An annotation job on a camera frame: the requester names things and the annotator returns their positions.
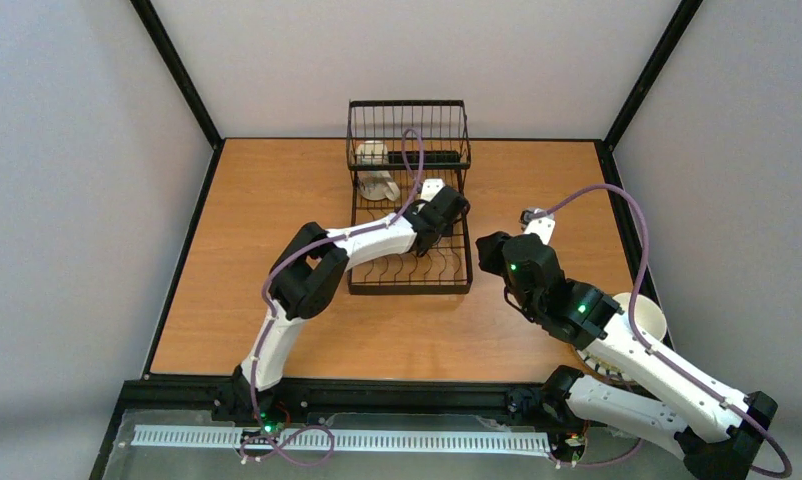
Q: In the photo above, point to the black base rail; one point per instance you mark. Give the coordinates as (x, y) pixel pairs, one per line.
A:
(309, 400)

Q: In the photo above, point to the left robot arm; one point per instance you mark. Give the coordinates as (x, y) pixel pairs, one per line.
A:
(304, 279)

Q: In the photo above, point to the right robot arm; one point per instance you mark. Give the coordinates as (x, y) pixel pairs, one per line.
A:
(714, 429)

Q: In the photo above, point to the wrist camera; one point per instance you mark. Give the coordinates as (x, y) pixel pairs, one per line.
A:
(430, 188)
(538, 222)

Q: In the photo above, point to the white slotted cable duct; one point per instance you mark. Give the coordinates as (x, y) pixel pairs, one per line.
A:
(346, 440)

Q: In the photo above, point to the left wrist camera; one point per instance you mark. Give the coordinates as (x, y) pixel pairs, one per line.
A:
(430, 188)

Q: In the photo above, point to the white floral mug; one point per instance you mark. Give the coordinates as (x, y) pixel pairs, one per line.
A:
(375, 185)

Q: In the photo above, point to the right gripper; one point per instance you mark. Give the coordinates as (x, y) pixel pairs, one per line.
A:
(492, 251)

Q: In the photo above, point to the black enclosure frame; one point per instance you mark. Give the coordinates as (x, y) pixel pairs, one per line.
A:
(672, 34)

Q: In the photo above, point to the green striped plate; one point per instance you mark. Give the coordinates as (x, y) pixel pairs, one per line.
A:
(604, 371)

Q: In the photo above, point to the black wire dish rack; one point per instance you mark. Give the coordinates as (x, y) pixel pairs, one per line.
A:
(425, 139)

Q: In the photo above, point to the white bowl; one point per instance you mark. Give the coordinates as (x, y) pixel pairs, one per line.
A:
(649, 318)

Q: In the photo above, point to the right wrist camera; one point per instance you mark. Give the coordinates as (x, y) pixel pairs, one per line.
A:
(538, 222)

